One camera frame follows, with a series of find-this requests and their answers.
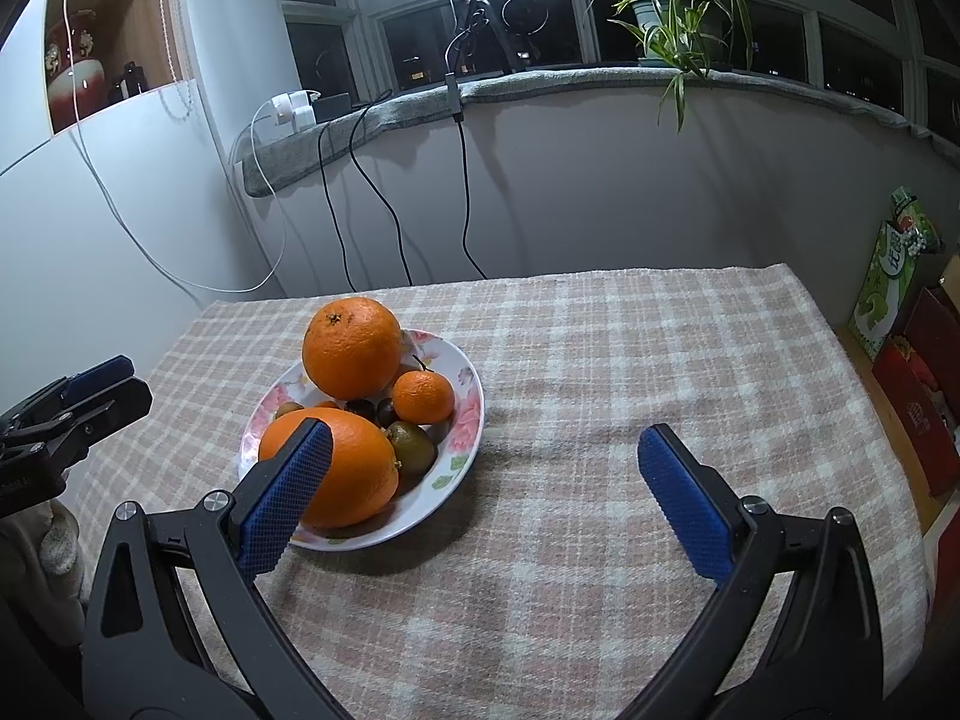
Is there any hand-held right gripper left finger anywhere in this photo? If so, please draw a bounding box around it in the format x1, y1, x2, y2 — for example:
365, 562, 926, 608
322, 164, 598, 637
81, 416, 353, 720

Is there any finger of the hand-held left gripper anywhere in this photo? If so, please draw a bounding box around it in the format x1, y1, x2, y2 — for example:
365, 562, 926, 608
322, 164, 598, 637
45, 379, 154, 470
0, 356, 137, 433

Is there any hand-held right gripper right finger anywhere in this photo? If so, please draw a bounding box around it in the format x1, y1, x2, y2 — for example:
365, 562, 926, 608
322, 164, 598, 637
615, 424, 886, 720

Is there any large orange with stem nub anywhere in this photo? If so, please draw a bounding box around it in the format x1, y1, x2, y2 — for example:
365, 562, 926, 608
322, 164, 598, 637
259, 406, 401, 530

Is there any large round orange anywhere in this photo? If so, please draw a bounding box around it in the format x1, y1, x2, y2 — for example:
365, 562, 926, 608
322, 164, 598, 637
302, 298, 404, 401

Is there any white floral plate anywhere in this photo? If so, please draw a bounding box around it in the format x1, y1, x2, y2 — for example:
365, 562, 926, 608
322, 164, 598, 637
238, 328, 485, 550

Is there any checked beige tablecloth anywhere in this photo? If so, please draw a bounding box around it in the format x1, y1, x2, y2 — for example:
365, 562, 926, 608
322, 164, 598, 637
79, 262, 935, 720

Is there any white cabinet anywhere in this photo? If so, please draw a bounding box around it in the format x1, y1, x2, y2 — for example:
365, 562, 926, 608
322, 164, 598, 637
0, 0, 242, 421

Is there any red cardboard box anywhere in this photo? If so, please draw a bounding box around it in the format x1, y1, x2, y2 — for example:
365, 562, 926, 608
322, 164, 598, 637
872, 287, 960, 497

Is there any green printed bag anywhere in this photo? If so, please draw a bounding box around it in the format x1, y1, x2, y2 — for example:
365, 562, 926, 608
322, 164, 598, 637
851, 186, 943, 358

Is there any red ceramic vase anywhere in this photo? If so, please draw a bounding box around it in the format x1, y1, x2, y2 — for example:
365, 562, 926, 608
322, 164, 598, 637
46, 10, 103, 128

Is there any white charger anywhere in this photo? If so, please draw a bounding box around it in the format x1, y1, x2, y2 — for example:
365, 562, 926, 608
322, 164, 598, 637
270, 90, 320, 133

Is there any brown cardboard box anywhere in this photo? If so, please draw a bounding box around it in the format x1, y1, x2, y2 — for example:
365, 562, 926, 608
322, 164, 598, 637
915, 253, 960, 305

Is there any potted spider plant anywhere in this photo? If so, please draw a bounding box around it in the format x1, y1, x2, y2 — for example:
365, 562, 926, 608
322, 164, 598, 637
570, 0, 760, 134

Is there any black tripod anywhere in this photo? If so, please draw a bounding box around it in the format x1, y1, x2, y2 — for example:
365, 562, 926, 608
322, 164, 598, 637
446, 0, 542, 77

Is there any long white cable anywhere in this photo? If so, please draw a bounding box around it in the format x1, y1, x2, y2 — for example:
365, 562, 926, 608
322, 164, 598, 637
64, 0, 287, 293

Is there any short white cable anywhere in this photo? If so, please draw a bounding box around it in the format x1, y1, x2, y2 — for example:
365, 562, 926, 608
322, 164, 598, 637
229, 100, 277, 170

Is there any black power cable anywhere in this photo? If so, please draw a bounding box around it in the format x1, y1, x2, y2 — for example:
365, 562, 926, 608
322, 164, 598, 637
319, 122, 358, 290
351, 92, 415, 286

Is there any beaded pull cord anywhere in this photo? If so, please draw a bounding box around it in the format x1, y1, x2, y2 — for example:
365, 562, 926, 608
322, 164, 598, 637
167, 0, 193, 122

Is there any black ring light cable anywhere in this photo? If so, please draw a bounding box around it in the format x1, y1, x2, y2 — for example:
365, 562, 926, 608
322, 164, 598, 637
442, 0, 488, 281

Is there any window frame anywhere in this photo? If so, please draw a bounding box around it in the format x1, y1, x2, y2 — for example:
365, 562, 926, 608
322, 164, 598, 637
270, 0, 960, 117

